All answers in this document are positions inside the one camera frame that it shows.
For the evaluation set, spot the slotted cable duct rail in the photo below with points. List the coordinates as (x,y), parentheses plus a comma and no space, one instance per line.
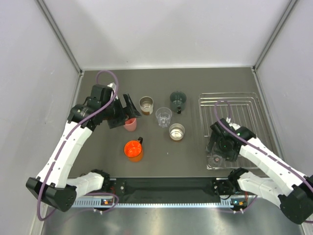
(107,202)

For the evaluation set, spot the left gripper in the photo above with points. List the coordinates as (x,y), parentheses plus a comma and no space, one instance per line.
(129,110)

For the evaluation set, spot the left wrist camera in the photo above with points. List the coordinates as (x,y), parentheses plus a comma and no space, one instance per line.
(113,86)

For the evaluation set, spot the dark green mug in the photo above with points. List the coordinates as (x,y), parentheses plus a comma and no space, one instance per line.
(177,101)

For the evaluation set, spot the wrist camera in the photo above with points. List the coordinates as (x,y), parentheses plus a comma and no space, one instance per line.
(231,124)
(113,86)

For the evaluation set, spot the small clear plastic cup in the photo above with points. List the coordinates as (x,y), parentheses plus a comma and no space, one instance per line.
(215,160)

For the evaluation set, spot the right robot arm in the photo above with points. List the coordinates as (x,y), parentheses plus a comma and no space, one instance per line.
(287,188)

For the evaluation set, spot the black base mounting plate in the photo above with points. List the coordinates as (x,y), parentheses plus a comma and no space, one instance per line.
(174,190)

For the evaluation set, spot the wire dish rack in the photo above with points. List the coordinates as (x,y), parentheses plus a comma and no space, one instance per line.
(243,109)

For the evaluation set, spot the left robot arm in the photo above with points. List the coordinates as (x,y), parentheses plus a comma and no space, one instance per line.
(52,185)

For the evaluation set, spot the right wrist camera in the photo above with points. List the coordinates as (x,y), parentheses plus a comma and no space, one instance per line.
(231,124)

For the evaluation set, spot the large clear plastic tumbler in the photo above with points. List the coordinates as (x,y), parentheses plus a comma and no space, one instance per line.
(163,116)

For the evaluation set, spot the pink plastic cup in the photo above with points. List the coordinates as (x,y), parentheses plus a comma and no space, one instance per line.
(130,125)

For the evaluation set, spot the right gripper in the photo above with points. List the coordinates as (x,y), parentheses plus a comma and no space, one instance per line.
(231,155)

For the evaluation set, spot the steel cup back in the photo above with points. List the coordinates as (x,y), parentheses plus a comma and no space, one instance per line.
(146,105)

